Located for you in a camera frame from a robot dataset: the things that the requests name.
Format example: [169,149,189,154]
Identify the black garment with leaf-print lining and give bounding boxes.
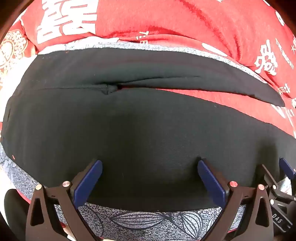
[0,37,292,241]

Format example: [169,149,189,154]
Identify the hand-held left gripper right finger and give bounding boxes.
[198,158,274,241]

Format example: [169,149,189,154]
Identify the red printed quilt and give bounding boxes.
[5,0,296,139]

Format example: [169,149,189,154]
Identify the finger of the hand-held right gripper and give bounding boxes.
[279,157,296,183]
[261,164,284,197]

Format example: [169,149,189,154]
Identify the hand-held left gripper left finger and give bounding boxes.
[25,159,103,241]

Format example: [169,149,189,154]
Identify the black pants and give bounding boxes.
[1,47,296,212]

